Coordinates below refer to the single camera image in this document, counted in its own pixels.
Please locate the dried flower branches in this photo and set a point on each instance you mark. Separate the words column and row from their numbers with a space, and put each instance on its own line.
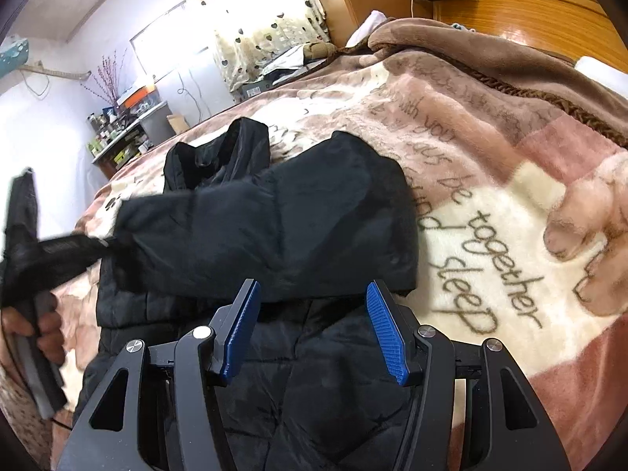
column 109, row 78

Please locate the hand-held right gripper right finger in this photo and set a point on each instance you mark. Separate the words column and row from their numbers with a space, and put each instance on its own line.
column 386, row 334

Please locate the black quilted jacket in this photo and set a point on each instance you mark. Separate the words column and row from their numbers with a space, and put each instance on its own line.
column 304, row 216

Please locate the printed plush blanket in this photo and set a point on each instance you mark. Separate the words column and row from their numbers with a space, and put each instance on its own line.
column 490, row 167

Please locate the heart patterned curtain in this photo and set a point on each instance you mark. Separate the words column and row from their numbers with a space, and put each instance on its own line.
column 255, row 14

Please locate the pale pink pillow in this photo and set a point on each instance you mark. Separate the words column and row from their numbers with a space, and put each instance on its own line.
column 368, row 24

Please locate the cardboard box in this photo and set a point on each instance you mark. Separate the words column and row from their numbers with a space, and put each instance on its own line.
column 177, row 125

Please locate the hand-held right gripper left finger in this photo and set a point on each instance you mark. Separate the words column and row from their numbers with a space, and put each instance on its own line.
column 240, row 326

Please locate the wooden headboard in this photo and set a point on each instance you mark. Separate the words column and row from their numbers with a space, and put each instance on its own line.
column 535, row 14

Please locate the cluttered shelf unit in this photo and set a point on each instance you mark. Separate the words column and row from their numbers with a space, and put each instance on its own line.
column 120, row 149

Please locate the wrapped wall pipe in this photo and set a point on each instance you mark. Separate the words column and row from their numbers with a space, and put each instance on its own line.
column 54, row 72

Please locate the white pillow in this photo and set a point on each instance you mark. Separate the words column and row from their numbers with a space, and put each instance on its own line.
column 603, row 76

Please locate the brown teddy bear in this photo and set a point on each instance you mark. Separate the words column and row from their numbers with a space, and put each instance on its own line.
column 318, row 50

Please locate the bright window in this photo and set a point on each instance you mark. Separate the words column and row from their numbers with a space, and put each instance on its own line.
column 171, row 34

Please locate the black box with clutter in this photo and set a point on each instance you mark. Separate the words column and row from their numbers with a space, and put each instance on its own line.
column 265, row 86

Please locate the wall air conditioner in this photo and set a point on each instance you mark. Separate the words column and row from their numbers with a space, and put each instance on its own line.
column 13, row 54

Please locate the orange storage box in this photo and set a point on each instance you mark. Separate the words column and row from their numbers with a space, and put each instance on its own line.
column 140, row 95

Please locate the person's left hand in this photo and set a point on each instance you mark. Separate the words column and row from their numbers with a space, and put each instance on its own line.
column 49, row 333

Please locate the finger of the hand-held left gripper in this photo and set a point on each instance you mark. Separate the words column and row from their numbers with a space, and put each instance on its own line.
column 68, row 252

